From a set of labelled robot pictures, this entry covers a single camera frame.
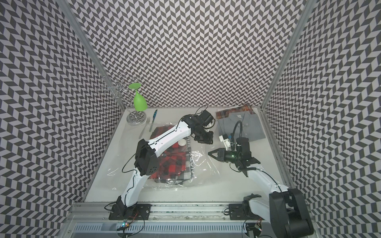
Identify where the green plastic wine glass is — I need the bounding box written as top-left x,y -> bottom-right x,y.
129,83 -> 148,112

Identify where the aluminium frame right floor rail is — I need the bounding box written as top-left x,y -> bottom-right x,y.
258,108 -> 296,188

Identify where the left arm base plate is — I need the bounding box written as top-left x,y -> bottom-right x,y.
109,203 -> 152,221

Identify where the aluminium front rail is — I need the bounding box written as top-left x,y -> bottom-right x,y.
69,202 -> 313,222

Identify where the small clear fork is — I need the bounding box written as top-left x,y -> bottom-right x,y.
139,117 -> 150,139

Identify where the electronics board with wires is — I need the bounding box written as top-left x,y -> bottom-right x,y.
116,212 -> 146,238
241,217 -> 272,238

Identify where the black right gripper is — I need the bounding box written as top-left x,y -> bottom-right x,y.
208,148 -> 241,163

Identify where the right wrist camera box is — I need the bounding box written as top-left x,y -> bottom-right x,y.
219,134 -> 234,151

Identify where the black white plaid shirt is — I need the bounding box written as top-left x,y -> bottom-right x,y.
149,154 -> 192,184

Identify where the aluminium frame corner post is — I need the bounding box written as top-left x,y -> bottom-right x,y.
56,0 -> 125,111
260,0 -> 317,110

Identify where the right electronics board with wires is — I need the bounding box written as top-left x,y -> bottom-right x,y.
241,217 -> 272,238

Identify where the blue green pen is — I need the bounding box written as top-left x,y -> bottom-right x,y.
149,109 -> 158,132

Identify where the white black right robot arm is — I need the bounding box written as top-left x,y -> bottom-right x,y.
208,137 -> 315,238

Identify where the grey shirt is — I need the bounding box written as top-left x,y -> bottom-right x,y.
217,111 -> 266,142

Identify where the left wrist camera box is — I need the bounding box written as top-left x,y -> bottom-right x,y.
198,110 -> 215,129

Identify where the black corrugated cable conduit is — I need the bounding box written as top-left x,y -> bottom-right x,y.
231,120 -> 243,149

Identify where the left electronics board with wires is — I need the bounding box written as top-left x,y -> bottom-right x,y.
116,212 -> 146,238

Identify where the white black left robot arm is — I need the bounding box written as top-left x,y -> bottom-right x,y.
116,110 -> 214,211

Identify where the white round bag valve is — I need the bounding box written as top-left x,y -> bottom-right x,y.
178,139 -> 187,146

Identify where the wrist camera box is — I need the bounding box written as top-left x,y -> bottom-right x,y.
198,110 -> 215,129
219,134 -> 234,151

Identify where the aluminium frame corner post right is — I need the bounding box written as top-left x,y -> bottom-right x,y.
260,0 -> 317,110

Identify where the aluminium frame corner post left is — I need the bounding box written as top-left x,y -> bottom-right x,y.
56,0 -> 125,111

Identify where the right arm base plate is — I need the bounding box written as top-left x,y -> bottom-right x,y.
228,202 -> 270,221

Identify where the red black buffalo plaid shirt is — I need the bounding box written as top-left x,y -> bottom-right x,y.
149,137 -> 192,184

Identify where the clear plastic vacuum bag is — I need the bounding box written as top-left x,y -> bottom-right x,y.
99,123 -> 223,194

